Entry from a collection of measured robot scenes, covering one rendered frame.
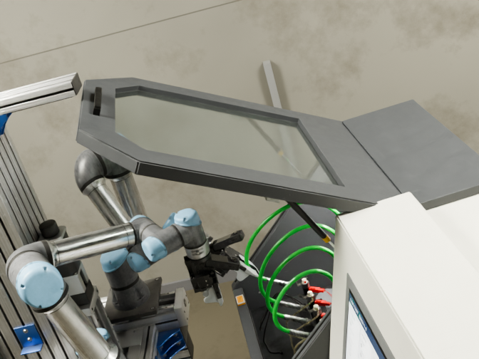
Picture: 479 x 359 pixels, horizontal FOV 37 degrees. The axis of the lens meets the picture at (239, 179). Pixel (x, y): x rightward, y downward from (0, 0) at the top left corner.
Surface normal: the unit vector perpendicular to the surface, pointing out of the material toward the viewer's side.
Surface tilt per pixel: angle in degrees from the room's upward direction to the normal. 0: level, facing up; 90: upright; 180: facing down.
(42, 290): 83
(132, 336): 0
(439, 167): 0
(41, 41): 90
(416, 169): 0
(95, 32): 90
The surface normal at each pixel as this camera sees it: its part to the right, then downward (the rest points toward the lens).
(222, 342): -0.26, -0.86
